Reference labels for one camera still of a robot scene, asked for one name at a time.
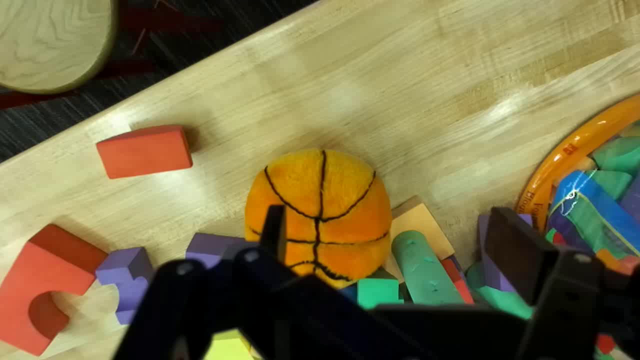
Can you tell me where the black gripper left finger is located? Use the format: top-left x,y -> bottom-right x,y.
112,203 -> 401,360

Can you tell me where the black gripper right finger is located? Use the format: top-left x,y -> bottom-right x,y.
483,205 -> 640,360

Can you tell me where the clear plastic toy basket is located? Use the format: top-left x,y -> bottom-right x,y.
513,91 -> 640,277

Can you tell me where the yellow foam wedge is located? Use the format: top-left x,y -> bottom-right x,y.
202,328 -> 263,360

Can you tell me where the purple rectangular foam block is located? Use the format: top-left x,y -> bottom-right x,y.
184,229 -> 255,269

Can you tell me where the green foam block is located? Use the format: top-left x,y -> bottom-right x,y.
356,276 -> 405,312
464,260 -> 535,321

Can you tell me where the purple notched foam block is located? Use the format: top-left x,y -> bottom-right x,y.
93,246 -> 156,325

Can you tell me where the orange plush pumpkin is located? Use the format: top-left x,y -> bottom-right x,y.
244,147 -> 394,287

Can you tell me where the green foam cylinder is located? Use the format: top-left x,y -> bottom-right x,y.
390,229 -> 464,307

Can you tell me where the small red foam brick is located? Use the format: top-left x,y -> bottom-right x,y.
96,124 -> 196,179

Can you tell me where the tan flat square block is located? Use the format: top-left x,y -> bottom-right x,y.
387,202 -> 455,264

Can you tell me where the red foam arch block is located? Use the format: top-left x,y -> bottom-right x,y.
0,224 -> 108,358

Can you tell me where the round wooden stool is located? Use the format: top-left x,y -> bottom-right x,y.
0,0 -> 120,93

